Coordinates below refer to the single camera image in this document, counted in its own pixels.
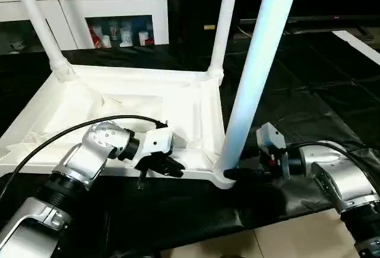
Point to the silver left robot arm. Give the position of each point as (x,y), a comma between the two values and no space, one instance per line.
(83,157)

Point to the white glass door cabinet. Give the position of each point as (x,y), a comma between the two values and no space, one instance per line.
(89,3)

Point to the tan label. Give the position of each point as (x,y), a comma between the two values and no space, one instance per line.
(209,28)

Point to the white bottle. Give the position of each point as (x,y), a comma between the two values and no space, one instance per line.
(125,35)

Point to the black work mat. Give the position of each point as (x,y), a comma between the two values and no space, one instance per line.
(309,92)

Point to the red bottle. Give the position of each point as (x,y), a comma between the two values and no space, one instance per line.
(97,37)

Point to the white cup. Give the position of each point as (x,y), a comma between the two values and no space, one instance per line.
(143,37)

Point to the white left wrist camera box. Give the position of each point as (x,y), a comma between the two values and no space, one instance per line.
(154,142)

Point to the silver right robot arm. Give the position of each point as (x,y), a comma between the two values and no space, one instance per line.
(338,175)

